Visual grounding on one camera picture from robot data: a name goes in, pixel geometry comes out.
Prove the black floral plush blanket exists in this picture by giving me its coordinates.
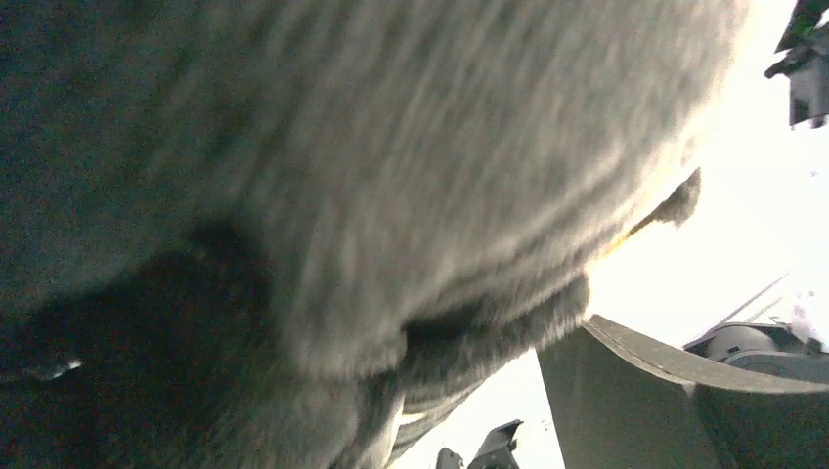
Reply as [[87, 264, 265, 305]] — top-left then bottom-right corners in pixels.
[[1, 1, 763, 468]]

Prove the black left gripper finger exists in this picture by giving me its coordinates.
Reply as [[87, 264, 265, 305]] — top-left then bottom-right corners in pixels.
[[539, 316, 828, 468]]

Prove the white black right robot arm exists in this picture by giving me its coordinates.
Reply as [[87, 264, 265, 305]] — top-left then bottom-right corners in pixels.
[[764, 0, 828, 129]]

